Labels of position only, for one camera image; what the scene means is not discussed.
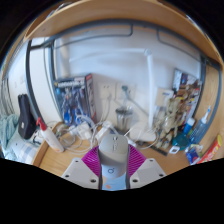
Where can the teal blanket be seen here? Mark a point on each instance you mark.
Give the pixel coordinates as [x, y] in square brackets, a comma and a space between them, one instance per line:
[8, 130]

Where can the white charger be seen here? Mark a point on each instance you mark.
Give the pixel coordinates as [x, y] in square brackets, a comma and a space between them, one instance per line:
[84, 131]
[103, 130]

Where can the checked bedding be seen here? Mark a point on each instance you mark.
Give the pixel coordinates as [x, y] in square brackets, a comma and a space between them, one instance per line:
[28, 153]

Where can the white power strip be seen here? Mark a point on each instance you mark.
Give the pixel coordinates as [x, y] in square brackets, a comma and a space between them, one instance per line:
[131, 141]

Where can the blue spray bottle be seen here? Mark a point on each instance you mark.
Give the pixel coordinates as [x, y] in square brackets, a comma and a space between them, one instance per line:
[200, 130]

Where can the small white desk clock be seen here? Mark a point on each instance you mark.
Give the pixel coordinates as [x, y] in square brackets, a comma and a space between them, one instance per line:
[174, 149]

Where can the grey computer mouse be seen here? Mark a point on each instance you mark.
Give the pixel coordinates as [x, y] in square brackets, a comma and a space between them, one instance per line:
[113, 156]

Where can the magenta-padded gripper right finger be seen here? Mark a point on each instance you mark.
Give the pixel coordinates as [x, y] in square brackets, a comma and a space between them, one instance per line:
[136, 160]

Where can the teal round tin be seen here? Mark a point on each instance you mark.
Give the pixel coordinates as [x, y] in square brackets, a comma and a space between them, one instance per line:
[181, 141]

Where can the black ruler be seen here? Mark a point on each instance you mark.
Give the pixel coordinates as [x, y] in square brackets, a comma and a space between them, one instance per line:
[160, 150]

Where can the blue robot model kit box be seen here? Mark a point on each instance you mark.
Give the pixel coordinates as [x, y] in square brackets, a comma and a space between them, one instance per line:
[75, 98]

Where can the brown tree figure toy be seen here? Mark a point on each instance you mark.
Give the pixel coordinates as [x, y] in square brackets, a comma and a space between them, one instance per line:
[170, 120]

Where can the blue and white tube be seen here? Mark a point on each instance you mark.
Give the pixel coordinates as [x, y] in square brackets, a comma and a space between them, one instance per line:
[188, 126]

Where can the white bottle with red cap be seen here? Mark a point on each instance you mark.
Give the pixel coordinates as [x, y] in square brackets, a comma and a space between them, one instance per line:
[51, 138]

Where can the wooden shelf unit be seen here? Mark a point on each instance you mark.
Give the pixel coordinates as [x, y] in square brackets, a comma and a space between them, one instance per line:
[116, 13]

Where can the white wall socket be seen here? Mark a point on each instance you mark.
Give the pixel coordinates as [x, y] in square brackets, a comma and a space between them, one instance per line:
[106, 90]

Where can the colourful comic poster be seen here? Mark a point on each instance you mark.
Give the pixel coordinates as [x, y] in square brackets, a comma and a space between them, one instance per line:
[188, 86]

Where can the white desk lamp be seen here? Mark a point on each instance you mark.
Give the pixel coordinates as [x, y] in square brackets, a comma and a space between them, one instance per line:
[150, 90]

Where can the glass jar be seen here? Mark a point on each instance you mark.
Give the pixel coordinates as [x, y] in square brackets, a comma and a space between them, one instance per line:
[124, 118]

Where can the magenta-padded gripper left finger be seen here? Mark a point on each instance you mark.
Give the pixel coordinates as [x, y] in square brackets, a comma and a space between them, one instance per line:
[90, 160]

